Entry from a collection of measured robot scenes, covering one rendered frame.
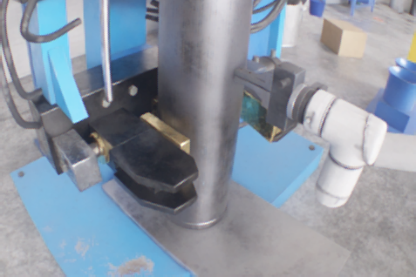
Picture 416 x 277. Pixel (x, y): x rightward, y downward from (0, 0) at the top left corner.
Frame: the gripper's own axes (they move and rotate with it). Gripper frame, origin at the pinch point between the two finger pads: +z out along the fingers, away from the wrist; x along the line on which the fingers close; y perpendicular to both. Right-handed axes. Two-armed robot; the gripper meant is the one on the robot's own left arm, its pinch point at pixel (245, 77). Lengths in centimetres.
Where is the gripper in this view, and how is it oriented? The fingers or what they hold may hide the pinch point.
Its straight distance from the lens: 69.2
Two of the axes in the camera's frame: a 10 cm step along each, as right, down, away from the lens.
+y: -6.9, 3.7, -6.3
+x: -0.6, 8.3, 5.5
